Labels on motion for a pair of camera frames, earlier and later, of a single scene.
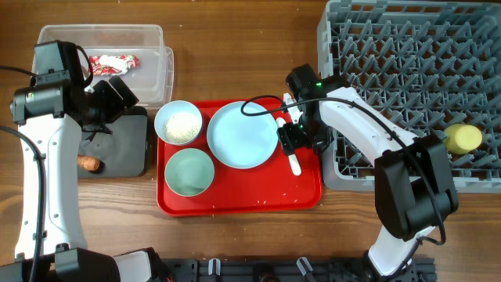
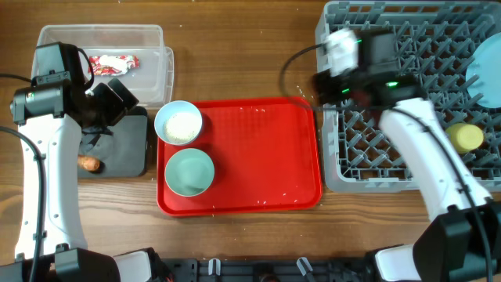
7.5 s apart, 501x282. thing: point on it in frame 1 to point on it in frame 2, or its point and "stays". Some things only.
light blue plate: (239, 141) to (487, 66)
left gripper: (117, 107) stays
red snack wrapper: (110, 65) stays
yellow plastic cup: (462, 138) stays
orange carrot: (88, 163) stays
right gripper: (290, 141) to (329, 87)
